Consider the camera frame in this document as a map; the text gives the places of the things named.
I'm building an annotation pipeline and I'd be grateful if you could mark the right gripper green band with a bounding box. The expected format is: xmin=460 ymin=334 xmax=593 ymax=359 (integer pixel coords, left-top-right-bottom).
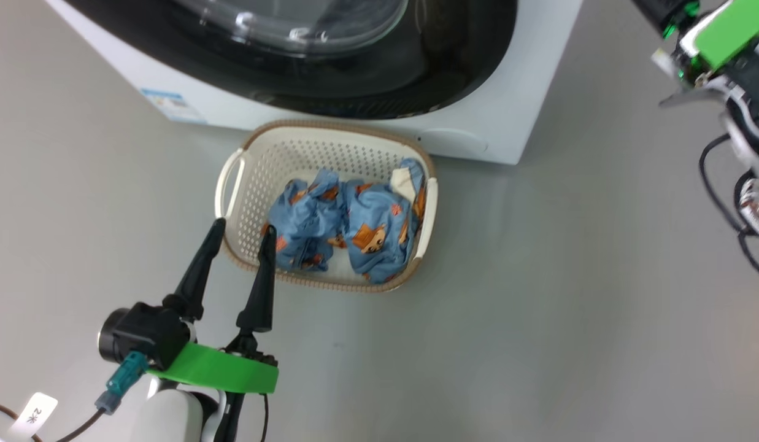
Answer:
xmin=652 ymin=0 xmax=759 ymax=108

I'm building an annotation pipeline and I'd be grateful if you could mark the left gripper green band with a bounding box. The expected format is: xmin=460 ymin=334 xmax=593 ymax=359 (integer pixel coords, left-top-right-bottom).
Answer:
xmin=146 ymin=217 xmax=279 ymax=395

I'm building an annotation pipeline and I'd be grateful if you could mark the blue bear-print garment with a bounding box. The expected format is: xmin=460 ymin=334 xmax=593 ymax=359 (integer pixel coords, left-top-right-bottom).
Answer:
xmin=268 ymin=169 xmax=350 ymax=274

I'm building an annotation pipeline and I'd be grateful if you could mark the blue fox-print garment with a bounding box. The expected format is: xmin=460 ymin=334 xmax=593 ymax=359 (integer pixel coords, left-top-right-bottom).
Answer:
xmin=341 ymin=158 xmax=427 ymax=285

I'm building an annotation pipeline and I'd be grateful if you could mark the black glass washing machine door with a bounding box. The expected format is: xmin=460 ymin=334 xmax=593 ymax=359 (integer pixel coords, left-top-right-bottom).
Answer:
xmin=60 ymin=0 xmax=518 ymax=120

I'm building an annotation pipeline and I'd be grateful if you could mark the cream perforated laundry basket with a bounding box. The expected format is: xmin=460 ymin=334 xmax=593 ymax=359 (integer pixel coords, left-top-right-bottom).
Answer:
xmin=215 ymin=119 xmax=439 ymax=293

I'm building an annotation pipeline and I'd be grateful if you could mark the white front-load washing machine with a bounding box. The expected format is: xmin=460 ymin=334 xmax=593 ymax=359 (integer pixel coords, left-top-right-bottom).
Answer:
xmin=45 ymin=0 xmax=584 ymax=165

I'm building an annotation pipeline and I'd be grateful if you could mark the blue energy label sticker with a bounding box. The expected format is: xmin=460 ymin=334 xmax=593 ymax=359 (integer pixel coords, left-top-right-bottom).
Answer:
xmin=140 ymin=89 xmax=207 ymax=125

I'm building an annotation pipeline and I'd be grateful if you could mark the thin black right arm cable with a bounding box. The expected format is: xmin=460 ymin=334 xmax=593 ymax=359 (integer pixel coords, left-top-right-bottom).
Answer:
xmin=698 ymin=134 xmax=759 ymax=283

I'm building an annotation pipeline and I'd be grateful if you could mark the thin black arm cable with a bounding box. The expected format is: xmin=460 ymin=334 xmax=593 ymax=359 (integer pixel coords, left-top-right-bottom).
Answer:
xmin=698 ymin=134 xmax=759 ymax=283
xmin=256 ymin=393 xmax=271 ymax=442

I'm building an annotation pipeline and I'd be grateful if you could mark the teal connector cable with tag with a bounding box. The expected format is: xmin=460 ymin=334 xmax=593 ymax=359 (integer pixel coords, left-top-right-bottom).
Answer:
xmin=0 ymin=351 xmax=150 ymax=442

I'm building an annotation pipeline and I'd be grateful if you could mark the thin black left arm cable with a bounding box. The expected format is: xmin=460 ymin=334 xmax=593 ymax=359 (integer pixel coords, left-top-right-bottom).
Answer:
xmin=256 ymin=393 xmax=271 ymax=442

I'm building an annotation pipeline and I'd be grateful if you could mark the white cable label tag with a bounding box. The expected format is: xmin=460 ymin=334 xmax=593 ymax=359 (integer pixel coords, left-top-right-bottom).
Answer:
xmin=8 ymin=393 xmax=59 ymax=441

